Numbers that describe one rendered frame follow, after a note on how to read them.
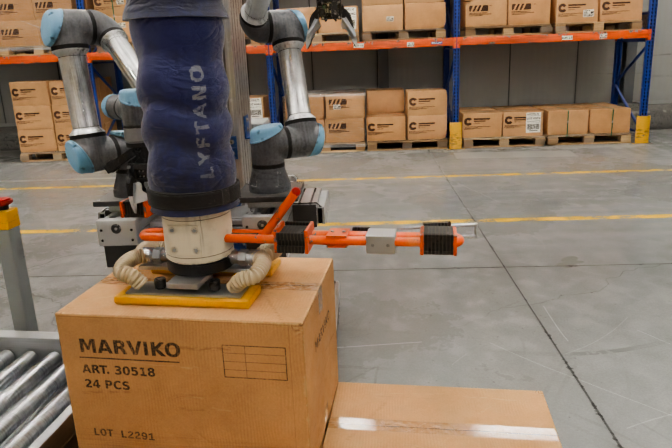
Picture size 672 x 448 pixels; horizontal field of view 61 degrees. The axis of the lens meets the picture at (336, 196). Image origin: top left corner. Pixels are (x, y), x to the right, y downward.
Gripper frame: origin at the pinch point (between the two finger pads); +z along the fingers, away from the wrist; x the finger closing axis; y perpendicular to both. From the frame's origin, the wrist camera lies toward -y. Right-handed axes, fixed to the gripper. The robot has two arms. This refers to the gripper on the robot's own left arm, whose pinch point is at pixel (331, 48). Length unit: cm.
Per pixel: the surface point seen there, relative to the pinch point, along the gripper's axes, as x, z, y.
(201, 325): -29, 59, 64
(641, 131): 412, 135, -663
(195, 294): -32, 55, 56
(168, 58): -33, 1, 53
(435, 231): 25, 42, 52
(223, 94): -24, 9, 46
